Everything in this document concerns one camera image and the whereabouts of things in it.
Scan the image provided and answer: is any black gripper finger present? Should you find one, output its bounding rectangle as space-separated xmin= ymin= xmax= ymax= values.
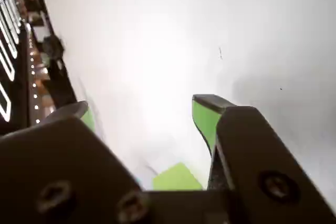
xmin=191 ymin=93 xmax=336 ymax=224
xmin=0 ymin=100 xmax=149 ymax=224

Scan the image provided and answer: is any green lego block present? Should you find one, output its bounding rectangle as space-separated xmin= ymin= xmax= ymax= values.
xmin=152 ymin=162 xmax=204 ymax=191

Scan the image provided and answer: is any black clamp knob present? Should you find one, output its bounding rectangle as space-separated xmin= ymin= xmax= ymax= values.
xmin=41 ymin=34 xmax=66 ymax=60

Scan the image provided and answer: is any black metal post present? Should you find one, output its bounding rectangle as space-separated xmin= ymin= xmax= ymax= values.
xmin=48 ymin=58 xmax=79 ymax=109

